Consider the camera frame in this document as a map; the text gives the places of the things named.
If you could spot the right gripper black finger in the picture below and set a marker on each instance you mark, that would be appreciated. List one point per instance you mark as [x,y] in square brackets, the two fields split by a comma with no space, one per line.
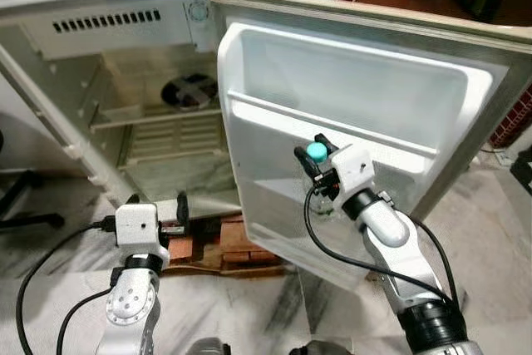
[304,164]
[327,144]

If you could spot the black round object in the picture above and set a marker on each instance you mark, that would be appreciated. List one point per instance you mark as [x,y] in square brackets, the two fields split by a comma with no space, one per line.
[189,93]

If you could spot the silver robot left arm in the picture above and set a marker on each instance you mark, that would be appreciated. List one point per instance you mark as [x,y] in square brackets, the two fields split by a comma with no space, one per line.
[131,305]

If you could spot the bottle with teal cap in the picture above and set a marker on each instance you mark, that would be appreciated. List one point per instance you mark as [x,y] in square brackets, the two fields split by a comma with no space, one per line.
[317,152]

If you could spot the grey robot leg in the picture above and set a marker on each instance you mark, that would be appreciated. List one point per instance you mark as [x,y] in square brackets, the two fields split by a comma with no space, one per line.
[324,348]
[209,347]

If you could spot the white fridge shelf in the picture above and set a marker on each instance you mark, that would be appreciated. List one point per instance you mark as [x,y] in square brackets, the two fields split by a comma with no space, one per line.
[150,115]

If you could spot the black box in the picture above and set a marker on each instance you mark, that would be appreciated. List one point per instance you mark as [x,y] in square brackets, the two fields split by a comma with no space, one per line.
[522,174]

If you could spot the grey robot right leg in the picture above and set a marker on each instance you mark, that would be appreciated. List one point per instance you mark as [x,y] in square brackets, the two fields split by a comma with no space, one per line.
[324,348]

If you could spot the wooden base board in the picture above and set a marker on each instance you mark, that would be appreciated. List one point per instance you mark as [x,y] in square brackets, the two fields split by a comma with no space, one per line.
[224,265]

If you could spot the white fridge cabinet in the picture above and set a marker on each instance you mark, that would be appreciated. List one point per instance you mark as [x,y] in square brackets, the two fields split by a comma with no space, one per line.
[116,35]

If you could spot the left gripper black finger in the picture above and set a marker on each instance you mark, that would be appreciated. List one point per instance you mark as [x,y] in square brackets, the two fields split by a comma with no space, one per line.
[183,207]
[132,199]

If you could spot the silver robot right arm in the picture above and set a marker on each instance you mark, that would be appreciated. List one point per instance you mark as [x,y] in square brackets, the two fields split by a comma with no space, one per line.
[391,226]

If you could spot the silver fridge door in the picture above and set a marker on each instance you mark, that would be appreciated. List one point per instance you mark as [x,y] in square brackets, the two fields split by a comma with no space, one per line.
[374,89]

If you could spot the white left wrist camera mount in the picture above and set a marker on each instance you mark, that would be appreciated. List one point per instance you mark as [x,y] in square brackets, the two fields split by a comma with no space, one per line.
[137,226]

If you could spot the grey robot left leg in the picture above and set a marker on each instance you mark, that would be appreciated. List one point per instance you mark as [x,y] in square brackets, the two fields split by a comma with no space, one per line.
[209,347]

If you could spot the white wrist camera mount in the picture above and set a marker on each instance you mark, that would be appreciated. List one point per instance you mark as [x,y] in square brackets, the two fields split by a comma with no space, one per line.
[137,226]
[353,170]

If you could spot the red brick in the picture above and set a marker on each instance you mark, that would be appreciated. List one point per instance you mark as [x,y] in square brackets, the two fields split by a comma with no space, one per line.
[181,248]
[234,234]

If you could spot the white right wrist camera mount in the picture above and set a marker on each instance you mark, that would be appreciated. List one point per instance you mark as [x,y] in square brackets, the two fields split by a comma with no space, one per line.
[353,170]

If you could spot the white door shelf rail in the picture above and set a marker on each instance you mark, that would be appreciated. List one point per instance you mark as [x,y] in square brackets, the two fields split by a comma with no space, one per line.
[332,122]

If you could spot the black office chair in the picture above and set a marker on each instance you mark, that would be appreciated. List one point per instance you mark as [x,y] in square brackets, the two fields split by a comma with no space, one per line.
[33,220]

